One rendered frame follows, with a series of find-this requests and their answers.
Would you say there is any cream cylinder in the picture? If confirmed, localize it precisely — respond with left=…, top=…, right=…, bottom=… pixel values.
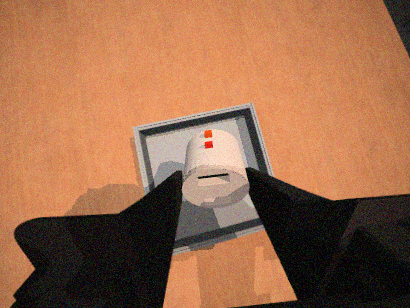
left=182, top=129, right=250, bottom=208

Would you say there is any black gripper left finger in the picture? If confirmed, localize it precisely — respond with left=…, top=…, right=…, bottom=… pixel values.
left=14, top=171, right=183, bottom=308

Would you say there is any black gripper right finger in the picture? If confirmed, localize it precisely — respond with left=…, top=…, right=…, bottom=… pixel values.
left=245, top=167, right=410, bottom=300

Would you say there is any grey square tray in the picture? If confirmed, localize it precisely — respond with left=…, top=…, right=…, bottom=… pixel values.
left=132, top=102, right=275, bottom=256

